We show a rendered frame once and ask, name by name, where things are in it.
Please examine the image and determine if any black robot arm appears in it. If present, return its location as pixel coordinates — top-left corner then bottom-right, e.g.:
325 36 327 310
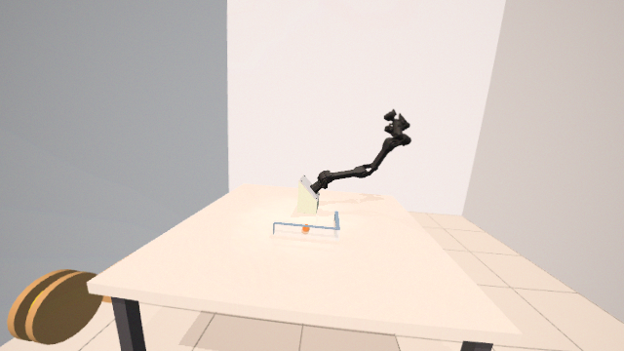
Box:
310 123 411 194

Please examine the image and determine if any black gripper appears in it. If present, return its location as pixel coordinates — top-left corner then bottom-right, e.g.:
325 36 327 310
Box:
384 108 410 131

